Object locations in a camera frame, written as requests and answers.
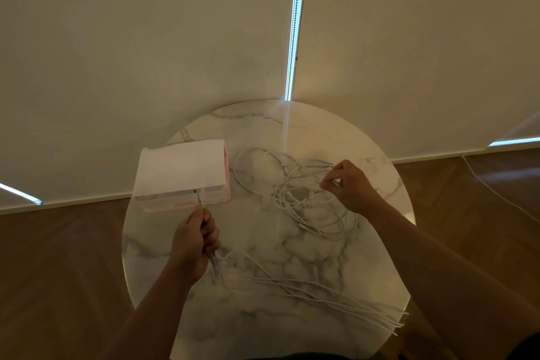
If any person's left hand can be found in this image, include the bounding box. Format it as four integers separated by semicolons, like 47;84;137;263
166;205;222;287

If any thin white floor cord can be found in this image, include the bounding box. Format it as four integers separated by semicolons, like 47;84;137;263
462;155;540;223

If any tangle of white cables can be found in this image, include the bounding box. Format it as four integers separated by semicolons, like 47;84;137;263
232;146;359;240

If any person's right hand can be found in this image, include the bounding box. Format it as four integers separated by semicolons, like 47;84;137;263
319;160;387;217

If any person's right forearm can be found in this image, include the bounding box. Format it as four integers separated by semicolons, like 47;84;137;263
367;203;540;360

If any beige roller blind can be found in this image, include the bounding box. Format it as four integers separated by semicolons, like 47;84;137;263
0;0;298;215
285;0;540;162

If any long white cable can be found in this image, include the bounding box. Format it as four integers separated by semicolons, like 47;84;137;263
193;188;409;336

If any person's black clothing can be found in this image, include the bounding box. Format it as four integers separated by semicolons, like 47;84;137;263
249;332;540;360

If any pink white storage box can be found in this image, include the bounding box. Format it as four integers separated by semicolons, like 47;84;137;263
132;139;232;213

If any blind bead chain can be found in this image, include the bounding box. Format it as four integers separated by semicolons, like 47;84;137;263
283;0;311;101

